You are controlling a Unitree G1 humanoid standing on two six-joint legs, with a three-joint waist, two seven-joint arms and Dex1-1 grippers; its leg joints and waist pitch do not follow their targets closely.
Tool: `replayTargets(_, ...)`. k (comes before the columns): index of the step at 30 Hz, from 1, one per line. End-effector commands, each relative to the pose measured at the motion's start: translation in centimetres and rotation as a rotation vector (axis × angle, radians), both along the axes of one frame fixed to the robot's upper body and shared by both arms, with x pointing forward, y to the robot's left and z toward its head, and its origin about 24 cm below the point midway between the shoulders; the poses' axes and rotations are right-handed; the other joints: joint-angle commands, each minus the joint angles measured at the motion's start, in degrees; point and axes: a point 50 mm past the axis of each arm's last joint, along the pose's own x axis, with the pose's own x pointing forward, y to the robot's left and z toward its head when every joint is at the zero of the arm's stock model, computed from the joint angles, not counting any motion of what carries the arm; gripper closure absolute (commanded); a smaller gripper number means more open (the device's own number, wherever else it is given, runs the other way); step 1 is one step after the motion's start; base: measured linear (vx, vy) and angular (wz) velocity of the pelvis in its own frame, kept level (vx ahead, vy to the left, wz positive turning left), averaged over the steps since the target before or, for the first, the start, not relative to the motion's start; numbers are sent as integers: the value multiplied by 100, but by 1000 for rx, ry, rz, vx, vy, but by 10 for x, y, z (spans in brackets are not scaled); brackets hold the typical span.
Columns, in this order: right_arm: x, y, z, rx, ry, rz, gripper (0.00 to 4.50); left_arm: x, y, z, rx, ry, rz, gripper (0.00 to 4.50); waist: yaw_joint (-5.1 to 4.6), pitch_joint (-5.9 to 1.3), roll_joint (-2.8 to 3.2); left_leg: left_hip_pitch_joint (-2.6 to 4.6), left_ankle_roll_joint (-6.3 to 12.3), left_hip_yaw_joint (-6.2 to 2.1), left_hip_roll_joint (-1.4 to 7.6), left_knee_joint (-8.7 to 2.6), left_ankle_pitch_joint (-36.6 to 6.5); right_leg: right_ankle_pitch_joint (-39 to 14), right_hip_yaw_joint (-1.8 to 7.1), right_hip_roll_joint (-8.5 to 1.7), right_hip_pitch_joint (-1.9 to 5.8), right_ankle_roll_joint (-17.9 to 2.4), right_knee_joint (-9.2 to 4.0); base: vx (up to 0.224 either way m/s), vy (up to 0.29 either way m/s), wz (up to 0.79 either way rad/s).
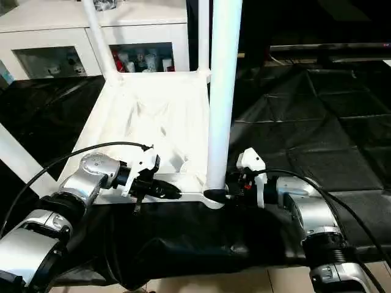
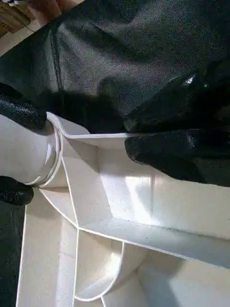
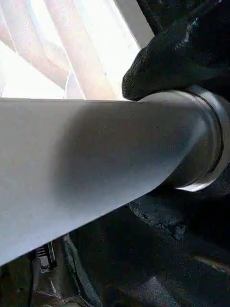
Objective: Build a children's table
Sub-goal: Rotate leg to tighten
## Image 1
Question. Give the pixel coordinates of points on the white plastic table top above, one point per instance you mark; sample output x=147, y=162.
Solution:
x=137, y=116

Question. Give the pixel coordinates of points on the white plastic table leg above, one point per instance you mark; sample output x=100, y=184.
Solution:
x=100, y=39
x=18, y=158
x=223, y=91
x=204, y=36

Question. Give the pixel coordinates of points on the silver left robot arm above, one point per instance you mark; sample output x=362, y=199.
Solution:
x=85, y=180

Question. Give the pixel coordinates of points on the black mat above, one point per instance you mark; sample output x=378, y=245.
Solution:
x=320, y=137

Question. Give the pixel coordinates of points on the dark low bench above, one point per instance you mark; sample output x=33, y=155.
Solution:
x=330, y=46

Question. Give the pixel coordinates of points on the white glass-door cabinet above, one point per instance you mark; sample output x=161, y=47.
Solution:
x=46, y=33

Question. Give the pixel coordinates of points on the black speaker with gold label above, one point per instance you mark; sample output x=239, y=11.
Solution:
x=305, y=21

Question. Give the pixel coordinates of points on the clear glass jar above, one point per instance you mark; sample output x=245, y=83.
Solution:
x=105, y=3

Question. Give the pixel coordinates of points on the white flat board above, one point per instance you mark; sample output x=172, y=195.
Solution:
x=388, y=62

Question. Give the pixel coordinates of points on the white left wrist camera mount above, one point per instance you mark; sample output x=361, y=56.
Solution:
x=143, y=160

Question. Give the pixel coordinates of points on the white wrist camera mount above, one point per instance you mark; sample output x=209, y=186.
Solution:
x=253, y=161
x=143, y=160

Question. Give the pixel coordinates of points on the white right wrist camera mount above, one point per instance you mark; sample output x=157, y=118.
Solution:
x=253, y=161

